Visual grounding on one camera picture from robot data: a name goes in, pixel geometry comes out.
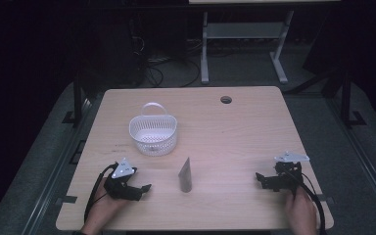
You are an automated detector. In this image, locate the black metal stand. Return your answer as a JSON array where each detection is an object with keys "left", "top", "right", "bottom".
[
  {"left": 339, "top": 70, "right": 368, "bottom": 129},
  {"left": 62, "top": 76, "right": 85, "bottom": 126}
]

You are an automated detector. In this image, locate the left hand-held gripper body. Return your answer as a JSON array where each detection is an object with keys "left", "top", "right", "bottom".
[{"left": 103, "top": 158, "right": 142, "bottom": 201}]

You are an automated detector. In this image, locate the bundle of black floor cables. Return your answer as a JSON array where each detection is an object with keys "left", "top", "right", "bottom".
[{"left": 133, "top": 33, "right": 203, "bottom": 89}]

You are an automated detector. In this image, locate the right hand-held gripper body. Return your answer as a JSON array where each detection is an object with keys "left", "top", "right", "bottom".
[{"left": 262, "top": 150, "right": 310, "bottom": 194}]

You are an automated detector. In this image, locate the white plastic basket with handle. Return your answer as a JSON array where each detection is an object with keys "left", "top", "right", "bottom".
[{"left": 128, "top": 102, "right": 179, "bottom": 158}]

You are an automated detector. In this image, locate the white metal table frame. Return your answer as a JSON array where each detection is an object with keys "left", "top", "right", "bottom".
[{"left": 200, "top": 10, "right": 296, "bottom": 86}]

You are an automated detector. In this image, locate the person's right hand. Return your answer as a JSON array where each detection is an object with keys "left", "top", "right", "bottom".
[{"left": 285, "top": 187, "right": 318, "bottom": 235}]

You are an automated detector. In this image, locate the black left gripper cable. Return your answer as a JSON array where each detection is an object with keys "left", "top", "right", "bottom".
[{"left": 83, "top": 162, "right": 120, "bottom": 224}]

